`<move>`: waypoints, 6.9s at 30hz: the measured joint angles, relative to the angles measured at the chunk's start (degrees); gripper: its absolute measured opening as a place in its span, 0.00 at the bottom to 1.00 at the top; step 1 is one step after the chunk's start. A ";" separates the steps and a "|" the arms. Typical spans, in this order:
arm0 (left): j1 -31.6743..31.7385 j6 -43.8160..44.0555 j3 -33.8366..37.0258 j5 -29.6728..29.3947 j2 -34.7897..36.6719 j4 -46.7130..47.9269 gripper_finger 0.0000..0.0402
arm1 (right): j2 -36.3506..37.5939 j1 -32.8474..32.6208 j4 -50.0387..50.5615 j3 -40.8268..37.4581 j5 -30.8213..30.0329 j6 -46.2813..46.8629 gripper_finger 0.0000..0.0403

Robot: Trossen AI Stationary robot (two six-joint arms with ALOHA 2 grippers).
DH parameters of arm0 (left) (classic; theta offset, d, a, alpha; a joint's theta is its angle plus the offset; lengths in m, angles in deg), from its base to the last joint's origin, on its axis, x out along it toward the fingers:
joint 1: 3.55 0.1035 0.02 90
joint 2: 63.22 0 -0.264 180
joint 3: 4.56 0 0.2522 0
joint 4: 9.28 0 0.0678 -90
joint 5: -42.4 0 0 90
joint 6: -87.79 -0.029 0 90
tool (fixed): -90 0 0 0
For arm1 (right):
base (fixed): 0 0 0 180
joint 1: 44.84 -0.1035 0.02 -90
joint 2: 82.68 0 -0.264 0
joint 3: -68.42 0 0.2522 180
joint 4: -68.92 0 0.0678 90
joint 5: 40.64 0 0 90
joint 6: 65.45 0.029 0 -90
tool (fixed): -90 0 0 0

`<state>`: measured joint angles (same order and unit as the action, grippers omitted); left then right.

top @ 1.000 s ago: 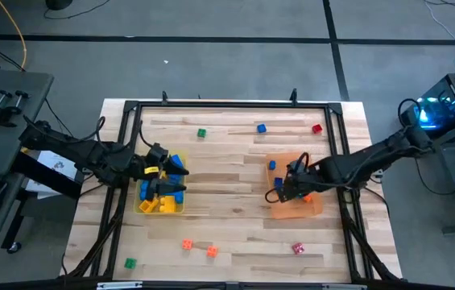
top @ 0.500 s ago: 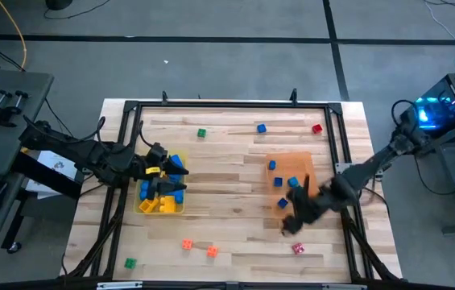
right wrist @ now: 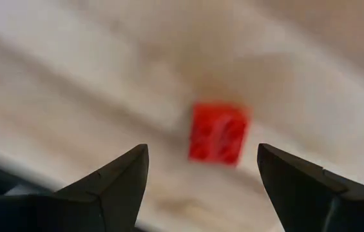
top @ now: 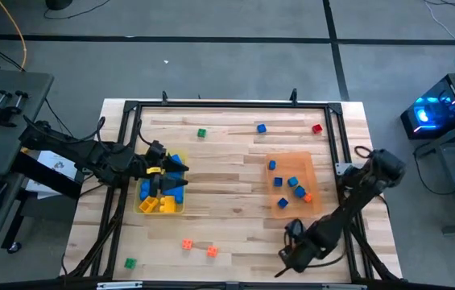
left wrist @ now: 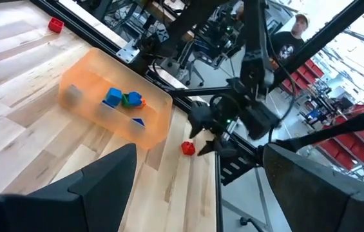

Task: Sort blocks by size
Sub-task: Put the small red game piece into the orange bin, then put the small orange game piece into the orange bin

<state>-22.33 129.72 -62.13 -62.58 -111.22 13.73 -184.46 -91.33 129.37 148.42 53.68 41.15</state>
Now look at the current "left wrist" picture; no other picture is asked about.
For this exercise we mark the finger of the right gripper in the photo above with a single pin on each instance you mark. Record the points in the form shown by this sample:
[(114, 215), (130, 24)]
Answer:
[(220, 149), (201, 116)]

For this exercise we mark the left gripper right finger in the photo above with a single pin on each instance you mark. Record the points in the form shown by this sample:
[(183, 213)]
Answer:
[(323, 209)]

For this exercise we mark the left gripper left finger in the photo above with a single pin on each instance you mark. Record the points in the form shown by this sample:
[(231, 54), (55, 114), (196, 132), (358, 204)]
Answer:
[(72, 209)]

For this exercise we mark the small red toy block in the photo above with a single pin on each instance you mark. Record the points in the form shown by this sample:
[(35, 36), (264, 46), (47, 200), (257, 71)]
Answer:
[(188, 148), (55, 24)]

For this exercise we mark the small orange toy block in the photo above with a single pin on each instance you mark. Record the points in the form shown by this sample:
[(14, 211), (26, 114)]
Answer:
[(143, 103)]

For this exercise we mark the small blue toy block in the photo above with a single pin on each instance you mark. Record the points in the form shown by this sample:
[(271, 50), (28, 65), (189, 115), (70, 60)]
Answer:
[(135, 98), (114, 96), (138, 121)]

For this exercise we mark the small green toy block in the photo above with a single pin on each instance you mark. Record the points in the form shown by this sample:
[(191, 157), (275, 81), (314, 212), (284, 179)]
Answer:
[(125, 100)]

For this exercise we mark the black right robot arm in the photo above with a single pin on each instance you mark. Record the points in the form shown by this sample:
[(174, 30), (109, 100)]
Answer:
[(254, 48)]

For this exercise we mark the red storage bin rack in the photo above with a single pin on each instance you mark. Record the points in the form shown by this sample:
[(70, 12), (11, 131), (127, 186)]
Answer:
[(310, 75)]

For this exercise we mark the person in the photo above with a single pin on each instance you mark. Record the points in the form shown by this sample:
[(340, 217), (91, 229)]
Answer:
[(286, 45)]

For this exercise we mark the orange translucent plastic bin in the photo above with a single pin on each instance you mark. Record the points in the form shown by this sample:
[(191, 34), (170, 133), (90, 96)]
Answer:
[(88, 71)]

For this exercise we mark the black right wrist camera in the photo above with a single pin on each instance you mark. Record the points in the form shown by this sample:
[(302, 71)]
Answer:
[(260, 120)]

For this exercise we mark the silver metal bracket plate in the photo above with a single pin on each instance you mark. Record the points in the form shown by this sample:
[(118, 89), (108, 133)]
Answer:
[(126, 51)]

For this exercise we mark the black metal rig frame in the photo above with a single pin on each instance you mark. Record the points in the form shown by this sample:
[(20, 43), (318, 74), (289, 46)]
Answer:
[(326, 33)]

